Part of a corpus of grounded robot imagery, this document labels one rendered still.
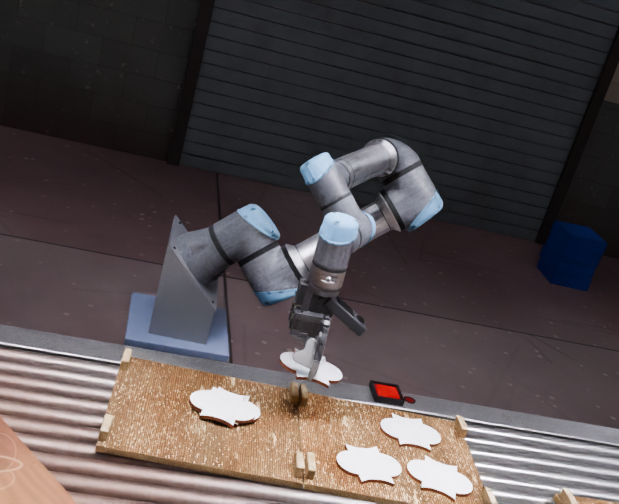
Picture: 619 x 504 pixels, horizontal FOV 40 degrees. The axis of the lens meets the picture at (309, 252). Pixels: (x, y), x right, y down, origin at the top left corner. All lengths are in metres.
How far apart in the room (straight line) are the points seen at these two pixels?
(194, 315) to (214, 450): 0.55
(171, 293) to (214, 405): 0.43
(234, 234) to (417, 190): 0.48
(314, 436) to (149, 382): 0.38
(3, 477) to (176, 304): 0.89
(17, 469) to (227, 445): 0.49
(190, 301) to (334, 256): 0.58
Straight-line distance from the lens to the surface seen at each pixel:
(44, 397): 1.86
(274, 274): 2.15
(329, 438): 1.90
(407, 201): 2.15
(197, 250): 2.19
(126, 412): 1.81
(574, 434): 2.37
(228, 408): 1.86
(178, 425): 1.81
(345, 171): 1.87
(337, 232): 1.72
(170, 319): 2.22
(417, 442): 1.98
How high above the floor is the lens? 1.95
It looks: 21 degrees down
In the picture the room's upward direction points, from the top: 16 degrees clockwise
